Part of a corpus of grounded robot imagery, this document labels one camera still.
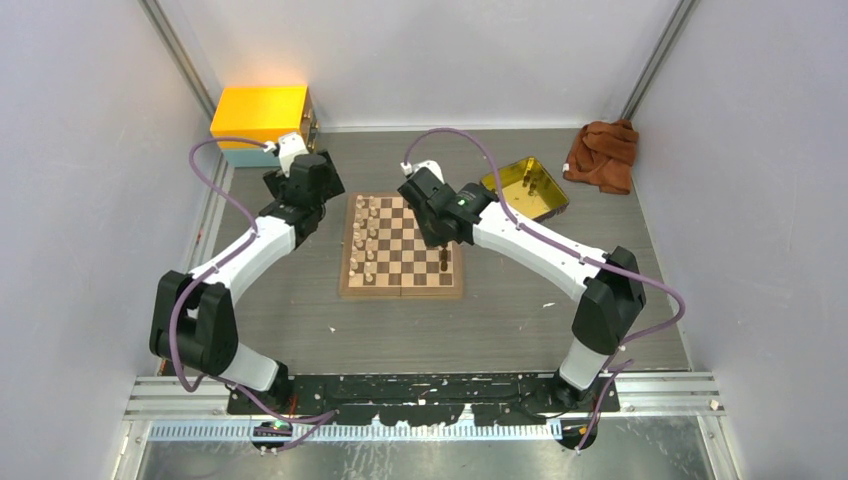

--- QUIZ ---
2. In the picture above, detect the yellow drawer box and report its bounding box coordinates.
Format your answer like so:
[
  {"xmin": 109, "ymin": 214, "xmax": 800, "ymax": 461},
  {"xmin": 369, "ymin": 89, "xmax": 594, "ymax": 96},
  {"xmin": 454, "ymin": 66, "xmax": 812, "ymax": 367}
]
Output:
[{"xmin": 209, "ymin": 85, "xmax": 319, "ymax": 150}]

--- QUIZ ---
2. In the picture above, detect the wooden chess board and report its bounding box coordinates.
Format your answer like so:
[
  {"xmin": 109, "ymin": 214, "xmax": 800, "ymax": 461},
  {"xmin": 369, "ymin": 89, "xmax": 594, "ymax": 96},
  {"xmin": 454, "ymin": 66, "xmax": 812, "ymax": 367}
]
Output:
[{"xmin": 339, "ymin": 192, "xmax": 464, "ymax": 299}]

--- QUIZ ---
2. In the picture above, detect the brown cloth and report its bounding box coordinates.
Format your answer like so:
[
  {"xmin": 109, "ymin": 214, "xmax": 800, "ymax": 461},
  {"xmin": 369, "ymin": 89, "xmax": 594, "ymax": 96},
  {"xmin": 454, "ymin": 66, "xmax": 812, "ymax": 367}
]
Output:
[{"xmin": 563, "ymin": 119, "xmax": 640, "ymax": 195}]

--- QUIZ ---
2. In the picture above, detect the yellow tin tray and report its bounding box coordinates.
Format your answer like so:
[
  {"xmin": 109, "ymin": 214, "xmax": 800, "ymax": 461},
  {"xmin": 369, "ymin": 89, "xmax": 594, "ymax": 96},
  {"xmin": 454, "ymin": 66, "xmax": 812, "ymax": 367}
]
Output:
[{"xmin": 498, "ymin": 157, "xmax": 570, "ymax": 222}]

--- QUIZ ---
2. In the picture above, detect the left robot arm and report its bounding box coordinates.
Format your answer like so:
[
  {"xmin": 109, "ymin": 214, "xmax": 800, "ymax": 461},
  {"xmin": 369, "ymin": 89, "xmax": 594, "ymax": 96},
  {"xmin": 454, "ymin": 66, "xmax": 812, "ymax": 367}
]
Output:
[{"xmin": 149, "ymin": 150, "xmax": 345, "ymax": 413}]

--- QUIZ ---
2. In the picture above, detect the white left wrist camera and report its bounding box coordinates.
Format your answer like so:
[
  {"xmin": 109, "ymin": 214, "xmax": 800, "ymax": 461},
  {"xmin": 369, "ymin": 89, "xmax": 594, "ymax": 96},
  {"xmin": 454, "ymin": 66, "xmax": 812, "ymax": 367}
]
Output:
[{"xmin": 276, "ymin": 132, "xmax": 309, "ymax": 176}]

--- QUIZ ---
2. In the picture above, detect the aluminium frame rail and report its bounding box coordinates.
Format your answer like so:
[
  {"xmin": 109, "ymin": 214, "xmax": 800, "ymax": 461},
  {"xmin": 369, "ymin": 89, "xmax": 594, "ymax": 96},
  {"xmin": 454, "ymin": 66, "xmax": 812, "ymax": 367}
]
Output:
[{"xmin": 124, "ymin": 372, "xmax": 725, "ymax": 450}]

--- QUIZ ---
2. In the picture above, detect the teal drawer box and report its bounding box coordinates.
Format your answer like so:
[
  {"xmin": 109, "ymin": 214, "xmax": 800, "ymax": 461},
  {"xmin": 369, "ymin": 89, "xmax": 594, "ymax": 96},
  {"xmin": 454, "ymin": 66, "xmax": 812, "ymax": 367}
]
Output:
[{"xmin": 217, "ymin": 136, "xmax": 280, "ymax": 168}]

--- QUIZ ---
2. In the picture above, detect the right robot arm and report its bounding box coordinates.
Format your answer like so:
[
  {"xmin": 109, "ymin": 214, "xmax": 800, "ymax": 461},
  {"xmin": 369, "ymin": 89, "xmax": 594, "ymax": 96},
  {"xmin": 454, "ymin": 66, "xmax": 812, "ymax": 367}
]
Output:
[{"xmin": 398, "ymin": 161, "xmax": 646, "ymax": 411}]

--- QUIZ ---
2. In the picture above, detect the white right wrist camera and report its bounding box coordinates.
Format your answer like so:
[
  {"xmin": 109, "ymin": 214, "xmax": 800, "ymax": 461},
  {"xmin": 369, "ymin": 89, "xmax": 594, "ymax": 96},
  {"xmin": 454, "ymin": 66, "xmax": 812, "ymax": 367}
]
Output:
[{"xmin": 400, "ymin": 160, "xmax": 444, "ymax": 182}]

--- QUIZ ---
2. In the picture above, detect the dark piece back row bottom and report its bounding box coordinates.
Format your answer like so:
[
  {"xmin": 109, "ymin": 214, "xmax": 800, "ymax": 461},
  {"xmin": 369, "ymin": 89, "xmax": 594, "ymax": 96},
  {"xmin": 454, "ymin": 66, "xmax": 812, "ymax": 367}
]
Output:
[{"xmin": 439, "ymin": 247, "xmax": 450, "ymax": 272}]

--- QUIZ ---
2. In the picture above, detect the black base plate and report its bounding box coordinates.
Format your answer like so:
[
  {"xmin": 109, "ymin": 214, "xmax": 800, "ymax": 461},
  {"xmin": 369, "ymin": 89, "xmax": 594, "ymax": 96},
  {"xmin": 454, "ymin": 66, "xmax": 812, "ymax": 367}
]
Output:
[{"xmin": 257, "ymin": 372, "xmax": 620, "ymax": 427}]

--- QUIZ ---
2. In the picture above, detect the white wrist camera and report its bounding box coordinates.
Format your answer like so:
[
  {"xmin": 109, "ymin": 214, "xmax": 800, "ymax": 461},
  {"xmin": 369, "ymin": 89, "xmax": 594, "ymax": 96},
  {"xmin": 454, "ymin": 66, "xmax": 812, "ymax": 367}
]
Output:
[
  {"xmin": 400, "ymin": 160, "xmax": 444, "ymax": 182},
  {"xmin": 276, "ymin": 132, "xmax": 309, "ymax": 176}
]

